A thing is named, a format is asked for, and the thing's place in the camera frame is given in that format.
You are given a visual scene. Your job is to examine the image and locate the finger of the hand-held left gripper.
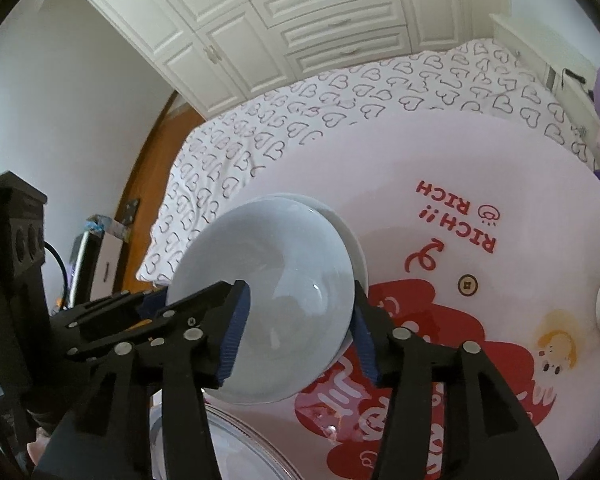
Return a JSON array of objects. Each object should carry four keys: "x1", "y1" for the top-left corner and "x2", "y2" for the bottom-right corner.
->
[
  {"x1": 55, "y1": 287, "x2": 170, "y2": 345},
  {"x1": 67, "y1": 280, "x2": 235, "y2": 362}
]

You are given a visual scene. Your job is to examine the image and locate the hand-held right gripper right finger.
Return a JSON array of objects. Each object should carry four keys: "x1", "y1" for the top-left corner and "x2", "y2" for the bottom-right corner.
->
[{"x1": 352, "y1": 282, "x2": 561, "y2": 480}]

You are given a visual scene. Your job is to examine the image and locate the white cardboard box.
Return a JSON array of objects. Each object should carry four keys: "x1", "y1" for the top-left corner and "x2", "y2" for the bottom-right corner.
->
[{"x1": 93, "y1": 234, "x2": 132, "y2": 302}]

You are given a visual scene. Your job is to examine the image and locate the heart-patterned bed sheet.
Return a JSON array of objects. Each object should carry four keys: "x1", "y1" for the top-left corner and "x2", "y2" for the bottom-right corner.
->
[{"x1": 135, "y1": 37, "x2": 600, "y2": 283}]

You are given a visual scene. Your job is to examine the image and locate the brown wooden door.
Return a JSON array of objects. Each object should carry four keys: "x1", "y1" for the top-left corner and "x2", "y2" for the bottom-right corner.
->
[{"x1": 115, "y1": 90, "x2": 206, "y2": 271}]

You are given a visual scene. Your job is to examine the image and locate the person's left hand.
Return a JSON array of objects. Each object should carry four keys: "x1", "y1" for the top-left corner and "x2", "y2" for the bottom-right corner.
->
[{"x1": 26, "y1": 425, "x2": 55, "y2": 465}]

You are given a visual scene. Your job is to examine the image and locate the black cable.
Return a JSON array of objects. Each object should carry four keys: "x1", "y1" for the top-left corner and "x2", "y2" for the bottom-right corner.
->
[{"x1": 42, "y1": 241, "x2": 70, "y2": 311}]

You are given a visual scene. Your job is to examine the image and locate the dark metal door hinge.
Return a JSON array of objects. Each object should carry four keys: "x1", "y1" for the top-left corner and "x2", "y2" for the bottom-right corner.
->
[{"x1": 122, "y1": 199, "x2": 142, "y2": 229}]

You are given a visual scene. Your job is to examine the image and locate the grey-rimmed white plate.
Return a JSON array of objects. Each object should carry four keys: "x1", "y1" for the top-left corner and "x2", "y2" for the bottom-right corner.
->
[{"x1": 149, "y1": 399, "x2": 302, "y2": 480}]

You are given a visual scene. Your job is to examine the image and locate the black-framed case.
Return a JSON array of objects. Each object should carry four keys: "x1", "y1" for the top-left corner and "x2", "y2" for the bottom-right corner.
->
[{"x1": 67, "y1": 230, "x2": 105, "y2": 311}]

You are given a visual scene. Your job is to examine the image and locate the white nightstand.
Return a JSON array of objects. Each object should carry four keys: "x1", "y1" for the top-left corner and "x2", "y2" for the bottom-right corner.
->
[{"x1": 490, "y1": 12, "x2": 600, "y2": 166}]

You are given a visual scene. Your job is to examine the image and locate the plain white bowl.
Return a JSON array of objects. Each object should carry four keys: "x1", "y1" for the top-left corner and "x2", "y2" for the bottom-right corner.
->
[
  {"x1": 169, "y1": 197, "x2": 357, "y2": 405},
  {"x1": 300, "y1": 194, "x2": 370, "y2": 361}
]

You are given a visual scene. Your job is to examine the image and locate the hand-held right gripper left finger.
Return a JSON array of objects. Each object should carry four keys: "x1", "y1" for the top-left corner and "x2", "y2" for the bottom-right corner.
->
[{"x1": 32, "y1": 280, "x2": 252, "y2": 480}]

